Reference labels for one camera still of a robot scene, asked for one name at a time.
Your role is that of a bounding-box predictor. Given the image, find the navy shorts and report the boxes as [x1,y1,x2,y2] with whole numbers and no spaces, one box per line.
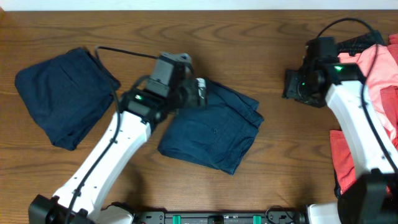
[15,47,121,151]
[158,81,264,175]

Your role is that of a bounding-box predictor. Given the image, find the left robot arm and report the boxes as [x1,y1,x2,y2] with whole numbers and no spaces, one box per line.
[28,78,208,223]

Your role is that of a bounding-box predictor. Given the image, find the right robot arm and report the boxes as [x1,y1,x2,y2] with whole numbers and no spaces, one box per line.
[282,60,397,223]

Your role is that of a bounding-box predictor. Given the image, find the black patterned garment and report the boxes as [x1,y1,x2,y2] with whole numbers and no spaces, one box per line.
[336,30,386,56]

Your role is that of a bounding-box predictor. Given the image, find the light pink garment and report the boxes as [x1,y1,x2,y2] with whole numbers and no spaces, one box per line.
[338,34,397,130]

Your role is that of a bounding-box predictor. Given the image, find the red coral garment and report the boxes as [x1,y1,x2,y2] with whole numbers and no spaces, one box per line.
[330,86,397,198]

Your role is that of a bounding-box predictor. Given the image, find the folded navy shorts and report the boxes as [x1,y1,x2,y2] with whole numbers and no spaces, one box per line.
[15,47,121,151]

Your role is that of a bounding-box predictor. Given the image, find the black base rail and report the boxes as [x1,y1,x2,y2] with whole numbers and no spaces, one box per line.
[102,202,308,224]

